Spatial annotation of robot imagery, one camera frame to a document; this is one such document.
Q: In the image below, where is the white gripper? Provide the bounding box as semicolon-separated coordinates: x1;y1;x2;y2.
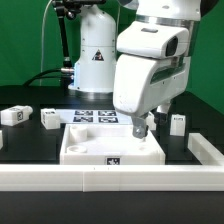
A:
113;21;190;139

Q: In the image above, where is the white square tabletop part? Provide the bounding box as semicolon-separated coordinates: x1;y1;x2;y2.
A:
60;124;165;165

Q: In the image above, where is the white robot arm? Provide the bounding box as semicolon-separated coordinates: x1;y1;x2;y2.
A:
71;0;201;139

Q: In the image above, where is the white obstacle fence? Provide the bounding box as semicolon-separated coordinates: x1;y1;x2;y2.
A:
0;133;224;192

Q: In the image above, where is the white sheet with markers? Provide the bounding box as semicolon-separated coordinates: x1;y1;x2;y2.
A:
56;109;132;124

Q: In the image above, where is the black cable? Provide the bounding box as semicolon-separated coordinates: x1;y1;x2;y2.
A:
22;68;75;87

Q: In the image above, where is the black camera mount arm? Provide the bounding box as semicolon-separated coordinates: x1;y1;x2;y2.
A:
52;0;106;67

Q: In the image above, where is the white cable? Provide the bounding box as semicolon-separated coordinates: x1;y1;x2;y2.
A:
39;0;54;86

